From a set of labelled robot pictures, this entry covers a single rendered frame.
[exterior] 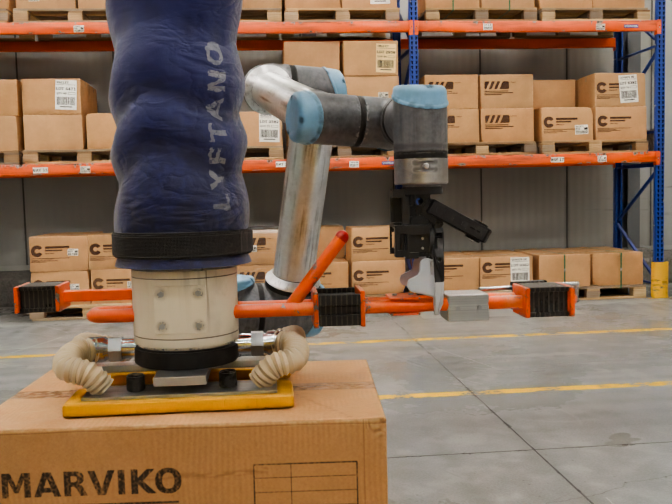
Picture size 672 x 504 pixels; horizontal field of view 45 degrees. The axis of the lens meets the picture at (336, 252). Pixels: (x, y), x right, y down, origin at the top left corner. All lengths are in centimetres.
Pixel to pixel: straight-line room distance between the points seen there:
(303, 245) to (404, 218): 78
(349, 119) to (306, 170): 63
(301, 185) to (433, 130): 76
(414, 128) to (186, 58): 37
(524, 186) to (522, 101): 164
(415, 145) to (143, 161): 43
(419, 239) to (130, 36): 55
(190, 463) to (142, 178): 42
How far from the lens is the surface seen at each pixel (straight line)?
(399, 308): 133
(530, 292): 138
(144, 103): 125
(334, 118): 139
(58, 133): 872
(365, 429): 117
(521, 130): 898
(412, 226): 132
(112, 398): 126
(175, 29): 126
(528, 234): 1037
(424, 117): 132
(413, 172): 131
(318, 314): 130
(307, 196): 203
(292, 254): 209
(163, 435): 119
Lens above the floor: 127
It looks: 4 degrees down
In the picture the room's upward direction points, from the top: 1 degrees counter-clockwise
